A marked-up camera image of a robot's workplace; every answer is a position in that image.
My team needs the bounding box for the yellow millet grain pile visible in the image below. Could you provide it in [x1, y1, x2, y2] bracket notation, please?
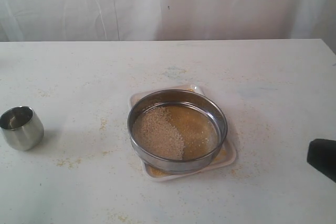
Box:
[146, 83, 229, 179]

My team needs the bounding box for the white backdrop curtain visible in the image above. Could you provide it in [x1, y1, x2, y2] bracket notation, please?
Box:
[1, 0, 335, 41]

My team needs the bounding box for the white square plastic tray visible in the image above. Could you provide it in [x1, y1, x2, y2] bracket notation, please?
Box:
[129, 84, 237, 182]

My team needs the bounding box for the stainless steel cup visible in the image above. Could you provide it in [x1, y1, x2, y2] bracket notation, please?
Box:
[1, 106, 45, 151]

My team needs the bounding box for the round steel mesh sieve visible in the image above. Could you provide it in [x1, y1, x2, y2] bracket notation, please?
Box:
[127, 89, 228, 174]

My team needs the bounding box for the white coarse grain pile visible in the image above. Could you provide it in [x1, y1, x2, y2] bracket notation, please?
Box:
[132, 107, 184, 160]

